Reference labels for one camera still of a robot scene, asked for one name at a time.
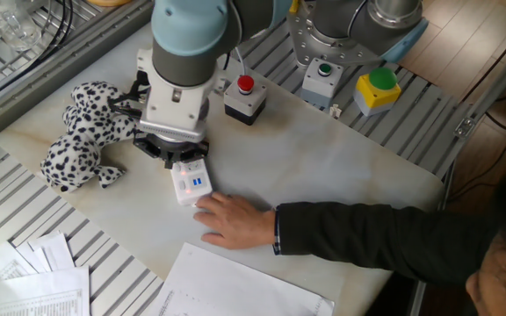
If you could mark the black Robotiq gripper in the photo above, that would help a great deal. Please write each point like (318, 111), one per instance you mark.
(169, 149)

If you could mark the white four-button power strip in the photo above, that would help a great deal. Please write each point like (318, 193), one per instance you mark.
(193, 184)

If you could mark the dark-sleeved right forearm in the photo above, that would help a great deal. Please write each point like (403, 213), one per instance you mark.
(380, 239)

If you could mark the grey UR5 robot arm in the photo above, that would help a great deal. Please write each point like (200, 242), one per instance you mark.
(191, 48)

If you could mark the person's right hand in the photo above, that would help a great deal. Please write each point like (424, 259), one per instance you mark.
(240, 221)

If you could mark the dalmatian spotted plush toy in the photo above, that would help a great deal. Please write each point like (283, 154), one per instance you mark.
(84, 131)

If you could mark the red push button box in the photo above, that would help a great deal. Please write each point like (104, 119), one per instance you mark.
(245, 103)

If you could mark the large printed paper sheet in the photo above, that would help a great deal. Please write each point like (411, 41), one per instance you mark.
(235, 289)

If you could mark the small green button box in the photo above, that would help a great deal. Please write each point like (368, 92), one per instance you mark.
(321, 85)

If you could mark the round wooden board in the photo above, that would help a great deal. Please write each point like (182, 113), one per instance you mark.
(108, 2)

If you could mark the stack of printed papers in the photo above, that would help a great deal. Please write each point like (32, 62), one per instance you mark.
(29, 285)

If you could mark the clear plastic container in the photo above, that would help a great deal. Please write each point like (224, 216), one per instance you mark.
(9, 22)

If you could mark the yellow box green mushroom button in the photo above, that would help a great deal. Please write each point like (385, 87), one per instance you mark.
(376, 94)

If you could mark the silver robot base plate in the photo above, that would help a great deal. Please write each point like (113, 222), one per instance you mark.
(305, 41)

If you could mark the aluminium frame rail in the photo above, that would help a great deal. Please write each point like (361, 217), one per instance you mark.
(490, 94)

